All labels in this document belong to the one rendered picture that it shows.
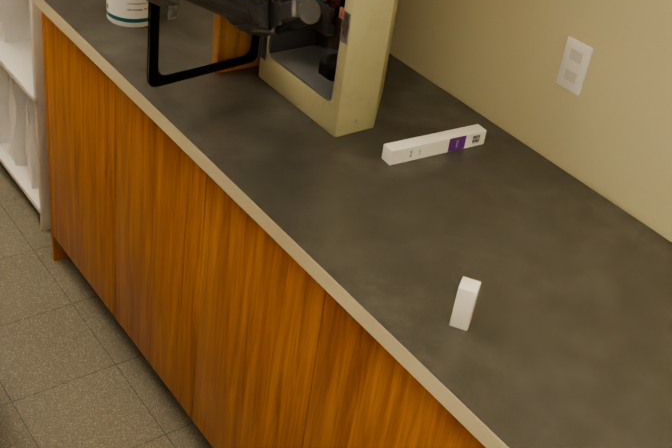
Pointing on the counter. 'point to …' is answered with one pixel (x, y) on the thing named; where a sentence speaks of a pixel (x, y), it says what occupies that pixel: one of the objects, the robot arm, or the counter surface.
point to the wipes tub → (125, 1)
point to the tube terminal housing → (355, 92)
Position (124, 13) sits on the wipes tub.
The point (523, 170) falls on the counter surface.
